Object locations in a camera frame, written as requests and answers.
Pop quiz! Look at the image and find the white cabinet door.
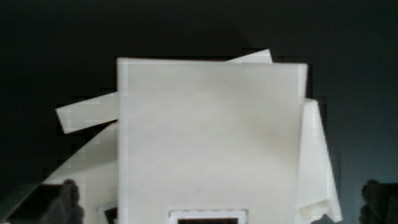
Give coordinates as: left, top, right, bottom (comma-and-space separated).
55, 93, 119, 133

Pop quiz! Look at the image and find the white cabinet top block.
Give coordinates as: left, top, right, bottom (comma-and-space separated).
117, 59, 308, 224

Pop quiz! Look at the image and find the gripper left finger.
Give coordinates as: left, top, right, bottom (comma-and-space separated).
0, 179, 84, 224

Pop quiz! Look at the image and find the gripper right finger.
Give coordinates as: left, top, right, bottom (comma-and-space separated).
359, 180, 398, 224

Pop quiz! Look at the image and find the white cabinet body box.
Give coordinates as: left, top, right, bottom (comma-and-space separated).
53, 51, 341, 224

